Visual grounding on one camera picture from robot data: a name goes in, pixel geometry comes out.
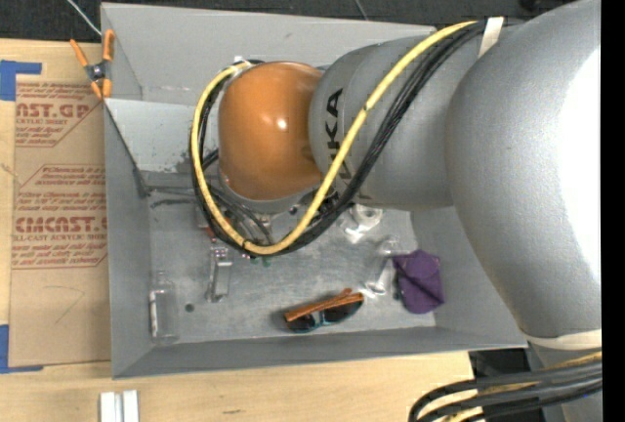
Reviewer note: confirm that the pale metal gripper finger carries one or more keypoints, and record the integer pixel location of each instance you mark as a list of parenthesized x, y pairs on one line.
[(220, 276)]

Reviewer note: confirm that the clear glass bottle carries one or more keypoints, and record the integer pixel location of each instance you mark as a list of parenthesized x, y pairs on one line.
[(163, 308)]

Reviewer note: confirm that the grey metal bin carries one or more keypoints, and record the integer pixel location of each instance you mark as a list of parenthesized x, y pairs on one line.
[(303, 293)]

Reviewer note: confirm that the orange and teal sunglasses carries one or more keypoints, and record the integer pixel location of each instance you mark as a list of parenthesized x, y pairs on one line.
[(324, 310)]

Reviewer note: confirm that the clear glass thing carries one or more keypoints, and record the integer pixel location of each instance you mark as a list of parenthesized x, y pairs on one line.
[(381, 271)]

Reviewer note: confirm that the brown cardboard board red print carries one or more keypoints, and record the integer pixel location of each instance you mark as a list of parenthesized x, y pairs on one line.
[(54, 215)]

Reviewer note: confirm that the purple cloth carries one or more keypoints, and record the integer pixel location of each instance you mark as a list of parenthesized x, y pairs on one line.
[(420, 281)]

